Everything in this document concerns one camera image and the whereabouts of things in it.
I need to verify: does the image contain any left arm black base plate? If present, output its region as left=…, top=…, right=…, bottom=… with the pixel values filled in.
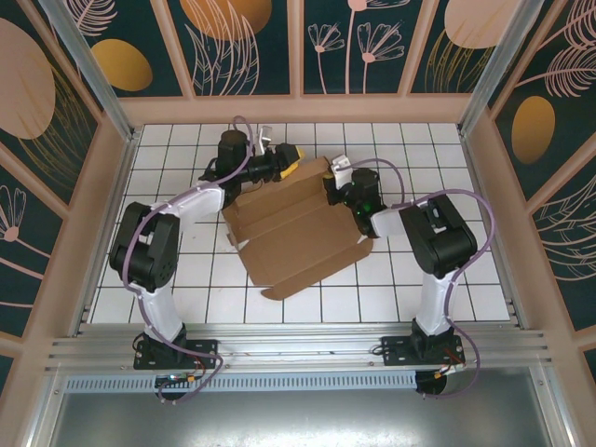
left=133, top=338, right=220, bottom=372

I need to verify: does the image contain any brown cardboard box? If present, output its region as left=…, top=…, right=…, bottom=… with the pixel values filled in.
left=221, top=156, right=373, bottom=302

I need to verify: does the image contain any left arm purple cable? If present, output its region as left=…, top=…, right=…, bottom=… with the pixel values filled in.
left=121, top=115, right=258, bottom=407

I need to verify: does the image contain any aluminium mounting rail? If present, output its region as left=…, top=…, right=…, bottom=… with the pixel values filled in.
left=44, top=320, right=558, bottom=373

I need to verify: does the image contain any slotted grey cable duct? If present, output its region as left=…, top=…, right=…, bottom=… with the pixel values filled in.
left=64, top=370, right=419, bottom=393

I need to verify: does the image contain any aluminium corner post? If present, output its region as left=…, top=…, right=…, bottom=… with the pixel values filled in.
left=36, top=0, right=142, bottom=143
left=456, top=0, right=560, bottom=137

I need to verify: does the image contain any grey metal sheet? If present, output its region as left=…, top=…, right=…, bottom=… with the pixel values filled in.
left=27, top=366, right=576, bottom=447

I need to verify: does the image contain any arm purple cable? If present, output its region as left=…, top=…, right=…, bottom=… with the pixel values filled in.
left=121, top=115, right=258, bottom=407
left=346, top=156, right=495, bottom=401

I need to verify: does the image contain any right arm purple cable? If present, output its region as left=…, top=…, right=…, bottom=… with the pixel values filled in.
left=346, top=156, right=495, bottom=401

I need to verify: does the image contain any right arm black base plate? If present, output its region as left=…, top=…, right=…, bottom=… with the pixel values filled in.
left=380, top=334, right=467, bottom=370

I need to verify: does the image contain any aluminium side rail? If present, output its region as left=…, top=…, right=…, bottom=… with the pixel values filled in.
left=506, top=297, right=530, bottom=330
left=69, top=297, right=97, bottom=337

